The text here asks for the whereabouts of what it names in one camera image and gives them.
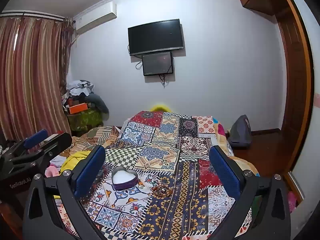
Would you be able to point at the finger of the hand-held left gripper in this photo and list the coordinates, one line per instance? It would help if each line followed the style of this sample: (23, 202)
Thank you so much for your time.
(36, 138)
(58, 142)

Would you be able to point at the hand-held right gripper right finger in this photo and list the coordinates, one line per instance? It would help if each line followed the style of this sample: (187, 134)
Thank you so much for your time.
(223, 171)

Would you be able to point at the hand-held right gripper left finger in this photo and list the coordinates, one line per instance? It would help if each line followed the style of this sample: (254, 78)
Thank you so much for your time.
(90, 170)

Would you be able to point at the purple heart-shaped tin box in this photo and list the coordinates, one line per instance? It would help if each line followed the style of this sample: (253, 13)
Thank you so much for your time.
(123, 178)

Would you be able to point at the yellow cloth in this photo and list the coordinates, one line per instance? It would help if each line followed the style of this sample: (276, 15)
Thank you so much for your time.
(73, 160)

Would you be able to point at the pink cloth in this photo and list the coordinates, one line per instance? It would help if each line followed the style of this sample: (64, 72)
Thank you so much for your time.
(53, 171)

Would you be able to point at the orange box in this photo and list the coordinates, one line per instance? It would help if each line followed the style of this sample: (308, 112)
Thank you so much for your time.
(78, 108)

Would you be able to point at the grey bag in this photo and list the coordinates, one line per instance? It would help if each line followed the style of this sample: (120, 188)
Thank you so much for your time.
(240, 132)

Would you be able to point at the pile of clothes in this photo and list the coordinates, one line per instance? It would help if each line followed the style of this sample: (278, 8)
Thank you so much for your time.
(77, 90)

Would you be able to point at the patchwork printed blanket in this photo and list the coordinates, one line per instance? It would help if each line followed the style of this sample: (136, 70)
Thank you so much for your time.
(170, 155)

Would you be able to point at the grey pillow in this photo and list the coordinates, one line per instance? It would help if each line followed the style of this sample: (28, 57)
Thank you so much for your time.
(100, 102)

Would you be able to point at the striped red curtain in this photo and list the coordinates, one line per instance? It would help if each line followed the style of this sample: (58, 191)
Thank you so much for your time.
(30, 75)

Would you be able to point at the pink slippers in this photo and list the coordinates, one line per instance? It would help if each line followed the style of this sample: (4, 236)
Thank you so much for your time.
(292, 201)

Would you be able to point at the yellow round object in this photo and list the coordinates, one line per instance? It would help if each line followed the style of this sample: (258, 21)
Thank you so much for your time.
(160, 107)

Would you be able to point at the white air conditioner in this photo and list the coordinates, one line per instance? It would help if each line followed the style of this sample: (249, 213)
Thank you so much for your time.
(96, 17)

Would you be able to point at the small black wall monitor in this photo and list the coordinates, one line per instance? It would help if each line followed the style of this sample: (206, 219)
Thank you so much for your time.
(157, 63)

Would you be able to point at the black wall television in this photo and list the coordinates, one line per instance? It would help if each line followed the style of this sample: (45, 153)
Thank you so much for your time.
(155, 36)

